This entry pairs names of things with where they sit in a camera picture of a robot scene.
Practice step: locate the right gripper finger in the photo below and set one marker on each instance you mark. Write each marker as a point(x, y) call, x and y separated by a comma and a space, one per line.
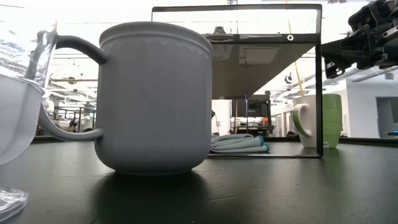
point(345, 53)

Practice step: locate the green and white mug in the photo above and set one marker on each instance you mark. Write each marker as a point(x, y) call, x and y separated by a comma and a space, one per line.
point(332, 118)

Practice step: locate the grey ceramic mug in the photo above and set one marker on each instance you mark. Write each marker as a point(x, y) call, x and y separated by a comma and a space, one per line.
point(155, 99)

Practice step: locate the clear glass cup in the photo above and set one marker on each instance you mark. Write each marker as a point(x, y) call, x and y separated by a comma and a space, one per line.
point(17, 118)

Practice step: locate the black cabinet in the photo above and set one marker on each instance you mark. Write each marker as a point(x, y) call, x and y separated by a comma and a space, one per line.
point(258, 109)

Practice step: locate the folded grey cloth teal edge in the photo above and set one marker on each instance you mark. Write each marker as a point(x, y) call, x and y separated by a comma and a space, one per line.
point(236, 144)

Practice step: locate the black table frame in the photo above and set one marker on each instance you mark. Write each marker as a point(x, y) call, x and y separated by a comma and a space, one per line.
point(367, 141)

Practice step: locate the black frame wooden shelf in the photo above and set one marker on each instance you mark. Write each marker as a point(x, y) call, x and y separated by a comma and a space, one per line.
point(248, 74)

